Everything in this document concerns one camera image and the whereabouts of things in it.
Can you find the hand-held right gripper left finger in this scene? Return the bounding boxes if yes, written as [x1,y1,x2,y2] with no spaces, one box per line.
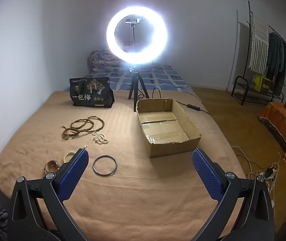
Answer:
[7,149,89,241]

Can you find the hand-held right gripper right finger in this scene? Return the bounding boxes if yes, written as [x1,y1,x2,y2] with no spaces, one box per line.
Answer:
[192,148,276,241]

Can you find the cream bead bracelet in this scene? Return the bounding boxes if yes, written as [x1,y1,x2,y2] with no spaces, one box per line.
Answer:
[63,150,78,163]

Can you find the dark metal bangle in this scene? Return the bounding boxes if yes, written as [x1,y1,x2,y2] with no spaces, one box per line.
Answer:
[93,155,118,177]

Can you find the amber brown bracelet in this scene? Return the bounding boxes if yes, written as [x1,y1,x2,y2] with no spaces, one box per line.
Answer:
[44,160,61,174]

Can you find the white pearl necklace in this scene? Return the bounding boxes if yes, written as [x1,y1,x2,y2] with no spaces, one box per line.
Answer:
[92,131,109,145]

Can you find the brown wooden bead necklace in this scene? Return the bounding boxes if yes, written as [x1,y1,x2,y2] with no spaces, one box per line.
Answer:
[70,116,105,134]

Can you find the cardboard box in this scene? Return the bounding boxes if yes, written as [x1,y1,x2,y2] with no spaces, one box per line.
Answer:
[136,98,202,158]

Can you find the tan blanket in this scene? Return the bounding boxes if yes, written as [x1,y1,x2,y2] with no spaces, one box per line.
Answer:
[0,90,246,241]

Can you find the black printed bag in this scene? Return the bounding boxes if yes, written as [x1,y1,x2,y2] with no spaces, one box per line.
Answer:
[69,77,115,109]

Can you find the orange cloth cover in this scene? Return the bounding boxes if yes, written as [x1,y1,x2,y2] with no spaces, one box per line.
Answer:
[259,102,286,161]

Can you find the black clothes rack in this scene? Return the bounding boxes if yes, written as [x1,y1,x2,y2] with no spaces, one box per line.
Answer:
[231,1,286,105]

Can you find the black tripod stand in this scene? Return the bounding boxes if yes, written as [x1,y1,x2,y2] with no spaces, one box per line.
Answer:
[128,26,150,112]

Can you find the yellow box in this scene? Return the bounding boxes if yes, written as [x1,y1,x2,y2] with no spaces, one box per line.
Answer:
[254,74,272,92]

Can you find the folded floral quilt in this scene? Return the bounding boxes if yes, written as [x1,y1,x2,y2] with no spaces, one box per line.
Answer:
[90,47,131,72]

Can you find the dark hanging clothes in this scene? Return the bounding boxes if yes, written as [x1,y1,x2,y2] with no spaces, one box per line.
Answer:
[266,32,286,96]

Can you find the striped white towel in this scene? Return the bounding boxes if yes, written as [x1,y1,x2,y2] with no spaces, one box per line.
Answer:
[248,14,269,73]

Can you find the phone holder clamp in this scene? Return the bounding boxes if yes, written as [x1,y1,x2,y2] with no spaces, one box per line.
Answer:
[125,18,142,28]

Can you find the power strip with cables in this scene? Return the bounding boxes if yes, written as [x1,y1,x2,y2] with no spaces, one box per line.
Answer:
[232,146,281,206]

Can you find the white ring light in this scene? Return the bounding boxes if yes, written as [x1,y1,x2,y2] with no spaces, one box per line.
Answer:
[106,5,169,64]

